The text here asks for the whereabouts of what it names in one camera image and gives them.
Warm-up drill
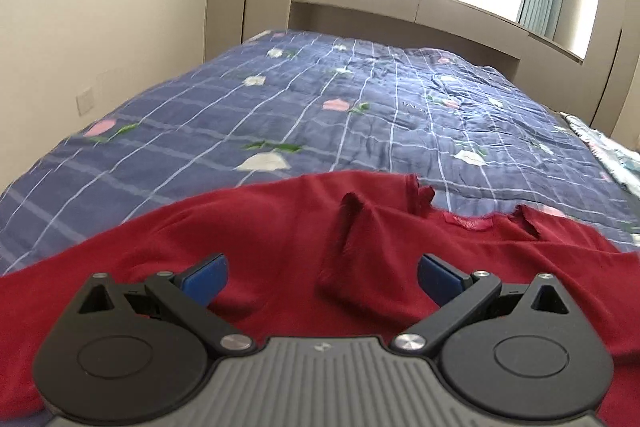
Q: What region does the dark red knit top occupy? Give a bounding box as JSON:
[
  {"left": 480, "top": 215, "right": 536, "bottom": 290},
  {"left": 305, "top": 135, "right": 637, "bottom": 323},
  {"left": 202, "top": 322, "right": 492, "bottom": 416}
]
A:
[{"left": 1, "top": 171, "right": 639, "bottom": 426}]

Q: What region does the light blue patterned cloth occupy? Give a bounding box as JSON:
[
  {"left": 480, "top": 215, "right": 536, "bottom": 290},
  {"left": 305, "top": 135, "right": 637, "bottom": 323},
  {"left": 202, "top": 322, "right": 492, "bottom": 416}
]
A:
[{"left": 561, "top": 113, "right": 640, "bottom": 197}]

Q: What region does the blue plaid floral quilt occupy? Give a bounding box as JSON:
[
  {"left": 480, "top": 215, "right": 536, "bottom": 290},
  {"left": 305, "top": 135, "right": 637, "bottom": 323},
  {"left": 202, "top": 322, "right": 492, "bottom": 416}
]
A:
[{"left": 1, "top": 31, "right": 639, "bottom": 273}]

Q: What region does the right beige wardrobe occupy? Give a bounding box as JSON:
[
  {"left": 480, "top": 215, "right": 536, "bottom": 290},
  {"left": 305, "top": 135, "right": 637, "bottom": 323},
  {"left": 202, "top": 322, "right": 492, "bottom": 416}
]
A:
[{"left": 578, "top": 0, "right": 639, "bottom": 134}]

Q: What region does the beige window bench cabinet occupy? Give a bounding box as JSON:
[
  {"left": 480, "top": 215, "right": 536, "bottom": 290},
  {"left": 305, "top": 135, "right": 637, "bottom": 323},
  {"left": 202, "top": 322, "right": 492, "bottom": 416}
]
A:
[{"left": 288, "top": 0, "right": 586, "bottom": 84}]

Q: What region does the white wall socket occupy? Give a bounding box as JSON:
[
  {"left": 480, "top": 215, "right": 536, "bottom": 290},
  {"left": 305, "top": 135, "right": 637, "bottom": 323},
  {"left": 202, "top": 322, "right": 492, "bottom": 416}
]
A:
[{"left": 76, "top": 88, "right": 94, "bottom": 116}]

